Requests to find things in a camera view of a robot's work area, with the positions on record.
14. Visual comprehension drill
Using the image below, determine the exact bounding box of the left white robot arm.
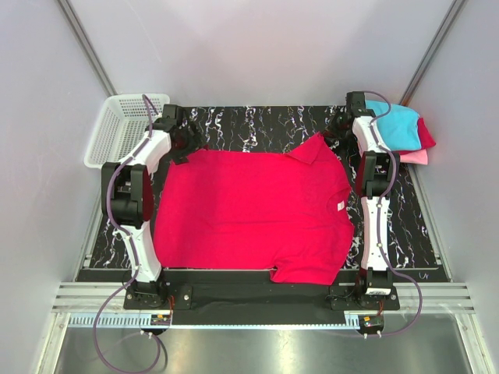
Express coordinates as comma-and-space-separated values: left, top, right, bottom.
101, 96, 205, 309

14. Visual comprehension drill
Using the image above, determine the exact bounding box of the corner aluminium post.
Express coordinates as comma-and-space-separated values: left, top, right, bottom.
399, 0, 468, 106
55, 0, 117, 97

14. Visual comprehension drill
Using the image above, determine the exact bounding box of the white plastic basket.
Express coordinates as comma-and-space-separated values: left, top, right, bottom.
83, 93, 170, 169

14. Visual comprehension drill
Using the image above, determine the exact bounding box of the aluminium front rail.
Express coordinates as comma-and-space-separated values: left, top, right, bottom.
52, 282, 474, 330

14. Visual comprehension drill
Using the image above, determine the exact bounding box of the crimson t shirt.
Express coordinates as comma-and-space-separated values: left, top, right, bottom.
154, 134, 354, 285
398, 117, 436, 154

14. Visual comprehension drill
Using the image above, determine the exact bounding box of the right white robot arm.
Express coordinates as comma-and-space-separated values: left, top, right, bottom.
323, 91, 399, 309

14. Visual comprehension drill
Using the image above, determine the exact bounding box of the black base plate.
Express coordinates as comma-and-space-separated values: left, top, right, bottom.
124, 270, 400, 311

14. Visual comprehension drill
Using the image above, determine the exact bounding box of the folded cyan t shirt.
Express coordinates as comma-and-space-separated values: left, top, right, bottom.
366, 101, 419, 151

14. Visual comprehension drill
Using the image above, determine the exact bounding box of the folded pink t shirt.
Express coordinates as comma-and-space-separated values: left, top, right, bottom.
400, 150, 429, 165

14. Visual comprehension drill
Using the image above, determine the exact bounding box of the left corner aluminium post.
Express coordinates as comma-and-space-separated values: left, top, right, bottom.
55, 0, 117, 97

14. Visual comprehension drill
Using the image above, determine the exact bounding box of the folded crimson t shirt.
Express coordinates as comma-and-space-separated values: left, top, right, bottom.
398, 117, 436, 154

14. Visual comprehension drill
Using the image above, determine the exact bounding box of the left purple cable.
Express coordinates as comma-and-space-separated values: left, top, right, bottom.
93, 93, 167, 371

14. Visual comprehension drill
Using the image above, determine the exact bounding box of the right corner aluminium post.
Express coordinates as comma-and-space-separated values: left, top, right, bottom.
399, 0, 468, 106

